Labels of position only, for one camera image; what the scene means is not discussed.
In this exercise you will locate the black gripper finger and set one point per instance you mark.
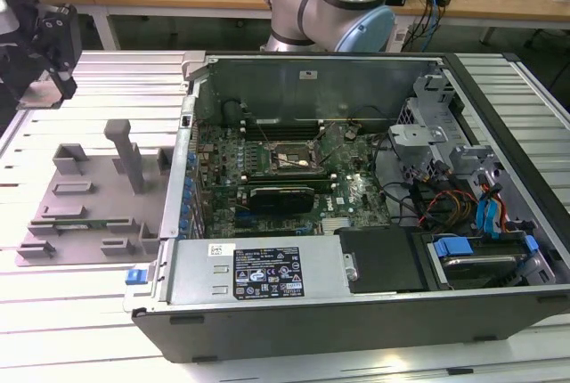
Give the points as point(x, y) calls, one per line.
point(62, 84)

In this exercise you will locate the silver chipset heatsink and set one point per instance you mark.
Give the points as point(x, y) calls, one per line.
point(336, 225)

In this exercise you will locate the green motherboard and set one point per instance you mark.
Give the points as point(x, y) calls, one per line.
point(356, 187)

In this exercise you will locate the grey parts rack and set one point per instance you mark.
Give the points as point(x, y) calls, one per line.
point(102, 205)

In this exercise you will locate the black plastic shroud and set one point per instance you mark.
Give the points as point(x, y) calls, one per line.
point(383, 258)

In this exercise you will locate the black graphics card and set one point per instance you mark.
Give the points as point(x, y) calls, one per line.
point(280, 205)

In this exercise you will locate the round coin battery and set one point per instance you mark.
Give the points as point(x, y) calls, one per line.
point(352, 133)

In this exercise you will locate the CPU socket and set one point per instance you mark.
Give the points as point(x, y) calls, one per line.
point(291, 158)

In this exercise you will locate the silver power supply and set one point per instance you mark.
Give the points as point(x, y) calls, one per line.
point(196, 271)

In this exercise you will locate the metal drive cage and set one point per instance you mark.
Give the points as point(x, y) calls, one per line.
point(416, 138)

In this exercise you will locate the black PC case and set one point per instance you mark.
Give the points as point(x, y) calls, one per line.
point(311, 334)

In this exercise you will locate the hard disk in blue carrier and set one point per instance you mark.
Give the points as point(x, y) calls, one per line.
point(481, 267)

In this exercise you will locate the blue case latch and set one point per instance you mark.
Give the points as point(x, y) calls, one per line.
point(135, 277)

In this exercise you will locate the metal locking lever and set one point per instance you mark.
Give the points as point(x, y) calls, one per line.
point(321, 133)
point(267, 137)

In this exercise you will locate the white case sticker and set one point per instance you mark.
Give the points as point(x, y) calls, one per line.
point(307, 75)

